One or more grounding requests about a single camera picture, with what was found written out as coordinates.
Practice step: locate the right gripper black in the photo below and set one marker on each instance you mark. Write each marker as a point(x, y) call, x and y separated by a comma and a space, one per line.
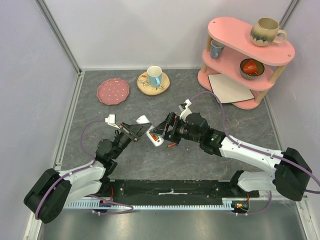
point(170, 126)

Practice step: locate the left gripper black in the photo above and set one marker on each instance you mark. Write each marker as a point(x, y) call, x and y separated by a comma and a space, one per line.
point(136, 130)

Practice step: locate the white remote control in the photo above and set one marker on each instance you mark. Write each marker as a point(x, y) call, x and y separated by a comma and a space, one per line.
point(143, 120)

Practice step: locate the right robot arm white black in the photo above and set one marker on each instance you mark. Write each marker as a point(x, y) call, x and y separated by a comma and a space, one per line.
point(283, 171)

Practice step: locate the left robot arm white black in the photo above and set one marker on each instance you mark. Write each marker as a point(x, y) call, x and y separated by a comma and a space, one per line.
point(56, 189)

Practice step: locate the pink dotted plate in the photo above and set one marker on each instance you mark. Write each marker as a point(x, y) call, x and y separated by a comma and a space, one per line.
point(113, 91)

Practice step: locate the beige leaf saucer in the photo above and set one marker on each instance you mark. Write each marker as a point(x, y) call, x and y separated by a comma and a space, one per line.
point(145, 87)

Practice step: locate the light blue cup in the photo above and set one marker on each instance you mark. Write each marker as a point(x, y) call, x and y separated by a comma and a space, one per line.
point(154, 76)

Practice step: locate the white square mat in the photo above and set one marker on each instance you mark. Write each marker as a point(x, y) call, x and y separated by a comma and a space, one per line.
point(228, 90)

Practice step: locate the grey blue mug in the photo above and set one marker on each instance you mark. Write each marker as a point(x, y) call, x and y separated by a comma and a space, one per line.
point(216, 49)

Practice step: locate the pink three-tier shelf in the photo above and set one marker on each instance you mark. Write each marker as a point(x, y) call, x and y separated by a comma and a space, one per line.
point(235, 35)

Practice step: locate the orange red cup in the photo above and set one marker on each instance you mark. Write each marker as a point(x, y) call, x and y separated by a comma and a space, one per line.
point(250, 68)

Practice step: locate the patterned dark bowl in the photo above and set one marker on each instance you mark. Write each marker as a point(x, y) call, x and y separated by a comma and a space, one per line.
point(261, 69)

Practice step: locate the beige ceramic mug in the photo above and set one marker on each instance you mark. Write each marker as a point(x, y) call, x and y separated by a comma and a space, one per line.
point(267, 30)

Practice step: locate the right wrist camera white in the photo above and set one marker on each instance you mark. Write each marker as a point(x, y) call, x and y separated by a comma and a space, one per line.
point(185, 110)

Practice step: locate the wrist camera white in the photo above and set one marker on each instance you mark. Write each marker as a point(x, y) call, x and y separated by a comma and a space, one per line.
point(111, 120)
point(185, 110)

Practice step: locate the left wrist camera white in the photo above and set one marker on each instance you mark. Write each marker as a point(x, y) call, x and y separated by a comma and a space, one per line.
point(111, 120)

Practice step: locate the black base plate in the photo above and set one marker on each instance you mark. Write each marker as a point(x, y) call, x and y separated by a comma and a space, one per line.
point(171, 192)

